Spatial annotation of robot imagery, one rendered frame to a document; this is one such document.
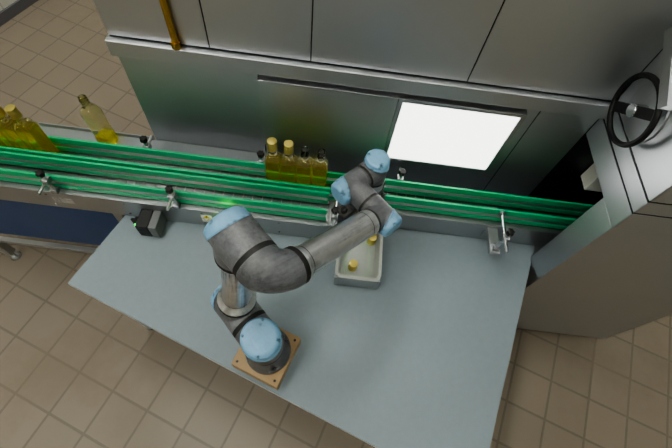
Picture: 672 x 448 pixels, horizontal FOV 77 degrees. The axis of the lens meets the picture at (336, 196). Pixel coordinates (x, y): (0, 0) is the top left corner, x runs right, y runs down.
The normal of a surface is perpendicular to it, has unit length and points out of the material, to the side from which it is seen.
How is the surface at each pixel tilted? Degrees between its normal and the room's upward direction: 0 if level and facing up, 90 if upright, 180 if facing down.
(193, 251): 0
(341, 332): 0
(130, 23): 90
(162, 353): 0
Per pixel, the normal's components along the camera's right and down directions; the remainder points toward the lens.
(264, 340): 0.12, -0.39
